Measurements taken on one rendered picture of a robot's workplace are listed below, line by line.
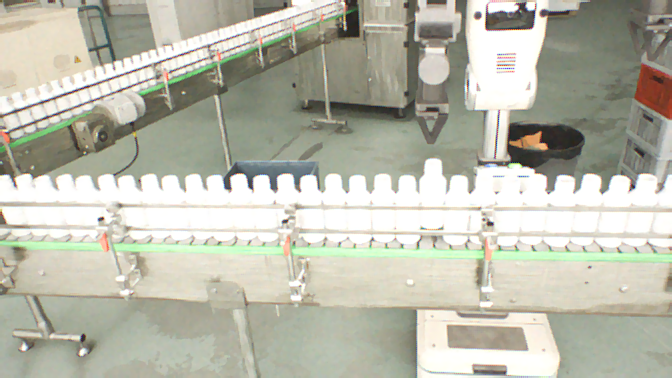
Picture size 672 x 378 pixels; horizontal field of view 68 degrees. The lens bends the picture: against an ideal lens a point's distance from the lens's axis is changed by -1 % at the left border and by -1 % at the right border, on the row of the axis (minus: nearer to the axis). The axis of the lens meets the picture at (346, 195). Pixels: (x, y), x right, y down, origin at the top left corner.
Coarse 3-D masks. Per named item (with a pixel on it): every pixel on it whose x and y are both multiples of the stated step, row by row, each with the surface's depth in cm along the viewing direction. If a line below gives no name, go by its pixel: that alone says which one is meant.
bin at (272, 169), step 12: (240, 168) 185; (252, 168) 184; (264, 168) 183; (276, 168) 183; (288, 168) 182; (300, 168) 182; (312, 168) 181; (228, 180) 176; (252, 180) 186; (276, 180) 185
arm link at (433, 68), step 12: (456, 12) 96; (456, 24) 96; (420, 36) 99; (432, 36) 99; (444, 36) 99; (432, 48) 91; (444, 48) 91; (420, 60) 93; (432, 60) 92; (444, 60) 92; (420, 72) 93; (432, 72) 93; (444, 72) 93; (432, 84) 94
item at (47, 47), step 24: (0, 24) 399; (24, 24) 417; (48, 24) 436; (72, 24) 456; (0, 48) 403; (24, 48) 420; (48, 48) 439; (72, 48) 460; (0, 72) 406; (24, 72) 424; (48, 72) 443; (72, 72) 464; (0, 96) 409; (24, 96) 427
